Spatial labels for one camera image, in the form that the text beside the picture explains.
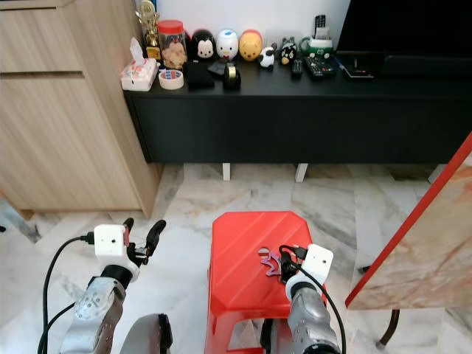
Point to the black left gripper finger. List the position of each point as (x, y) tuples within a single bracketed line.
[(155, 232), (128, 224)]

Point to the key bunch with pink tag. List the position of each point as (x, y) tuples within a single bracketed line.
[(271, 262)]

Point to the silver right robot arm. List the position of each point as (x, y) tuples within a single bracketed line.
[(310, 321)]

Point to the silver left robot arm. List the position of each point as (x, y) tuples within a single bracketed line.
[(96, 317)]

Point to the red plastic stool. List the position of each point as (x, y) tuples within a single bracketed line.
[(240, 265)]

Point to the grey robot right leg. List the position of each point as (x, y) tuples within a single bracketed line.
[(271, 338)]

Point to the grey robot leg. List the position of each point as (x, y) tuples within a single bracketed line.
[(271, 338), (147, 335)]

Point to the grey robot left leg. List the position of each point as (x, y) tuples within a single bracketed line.
[(147, 335)]

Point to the light wooden cabinet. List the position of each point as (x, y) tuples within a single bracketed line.
[(59, 133)]

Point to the black panel stand leg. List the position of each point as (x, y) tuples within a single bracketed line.
[(389, 328)]

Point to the orange veined marble panel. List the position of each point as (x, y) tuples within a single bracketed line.
[(420, 243)]

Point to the black TV console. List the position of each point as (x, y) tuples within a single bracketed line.
[(280, 125)]

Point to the pink tissue box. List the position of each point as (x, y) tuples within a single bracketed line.
[(140, 74)]

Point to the white tape roll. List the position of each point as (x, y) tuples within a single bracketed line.
[(171, 79)]

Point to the black pouch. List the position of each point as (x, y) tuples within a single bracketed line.
[(199, 75)]

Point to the black tape dispenser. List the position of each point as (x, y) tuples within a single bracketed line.
[(232, 76)]

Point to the red lidded snack jar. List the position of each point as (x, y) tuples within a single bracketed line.
[(172, 44)]

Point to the black mouse egg figure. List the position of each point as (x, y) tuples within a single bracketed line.
[(202, 46)]

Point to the gold trophy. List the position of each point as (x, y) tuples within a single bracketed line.
[(150, 26)]

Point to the white duck egg figure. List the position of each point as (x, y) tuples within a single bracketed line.
[(227, 44)]

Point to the slim black remote control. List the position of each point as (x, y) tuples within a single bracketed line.
[(297, 68)]

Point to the wide black remote control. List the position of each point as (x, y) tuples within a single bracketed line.
[(321, 68)]

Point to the small white black figure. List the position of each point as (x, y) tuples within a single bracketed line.
[(268, 57)]

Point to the yellow bear egg figure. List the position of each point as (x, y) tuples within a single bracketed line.
[(251, 46)]

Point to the flat black device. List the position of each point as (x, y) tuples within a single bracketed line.
[(358, 71)]

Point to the small black penguin figure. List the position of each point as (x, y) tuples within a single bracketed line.
[(287, 51)]

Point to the black upright remote handset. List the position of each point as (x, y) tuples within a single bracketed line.
[(319, 22)]

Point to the black television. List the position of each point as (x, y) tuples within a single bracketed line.
[(405, 29)]

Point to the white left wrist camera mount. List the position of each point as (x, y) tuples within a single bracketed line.
[(109, 242)]

